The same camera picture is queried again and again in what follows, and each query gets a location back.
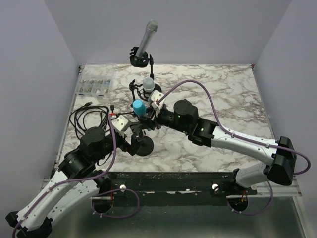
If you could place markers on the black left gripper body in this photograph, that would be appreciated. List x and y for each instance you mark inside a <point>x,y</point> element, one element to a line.
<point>121,139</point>

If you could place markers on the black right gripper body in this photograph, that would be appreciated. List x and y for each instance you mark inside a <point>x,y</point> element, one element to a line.
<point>161,117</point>

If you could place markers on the black short clip stand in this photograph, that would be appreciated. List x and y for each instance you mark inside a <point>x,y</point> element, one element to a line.
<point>144,144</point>

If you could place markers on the blue microphone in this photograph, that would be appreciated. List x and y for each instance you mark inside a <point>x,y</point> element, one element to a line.
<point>139,108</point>

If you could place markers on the black tripod shock-mount stand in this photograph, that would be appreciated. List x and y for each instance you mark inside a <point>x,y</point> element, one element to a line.
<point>137,94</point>

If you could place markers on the white microphone grey head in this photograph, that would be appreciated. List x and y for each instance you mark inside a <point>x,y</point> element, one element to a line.
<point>148,87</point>

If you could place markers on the silver microphone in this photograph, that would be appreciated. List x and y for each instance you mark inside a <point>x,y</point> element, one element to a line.
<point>151,29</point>

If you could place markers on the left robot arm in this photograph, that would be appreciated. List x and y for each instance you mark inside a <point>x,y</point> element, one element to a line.
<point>75,181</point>

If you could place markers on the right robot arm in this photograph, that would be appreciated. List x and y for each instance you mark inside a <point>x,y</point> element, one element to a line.
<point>276,161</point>

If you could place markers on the clear plastic parts box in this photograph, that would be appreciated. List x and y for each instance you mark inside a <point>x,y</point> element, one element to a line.
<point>95,85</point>

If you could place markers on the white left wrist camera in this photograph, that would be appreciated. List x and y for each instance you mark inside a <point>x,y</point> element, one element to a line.
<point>121,123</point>

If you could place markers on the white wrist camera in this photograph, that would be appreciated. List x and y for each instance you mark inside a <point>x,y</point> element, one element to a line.
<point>154,99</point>
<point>121,123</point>

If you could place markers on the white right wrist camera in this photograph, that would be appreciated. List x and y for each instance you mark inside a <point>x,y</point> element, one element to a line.
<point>154,99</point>

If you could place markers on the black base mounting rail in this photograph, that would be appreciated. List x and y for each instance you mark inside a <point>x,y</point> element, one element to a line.
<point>125,189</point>

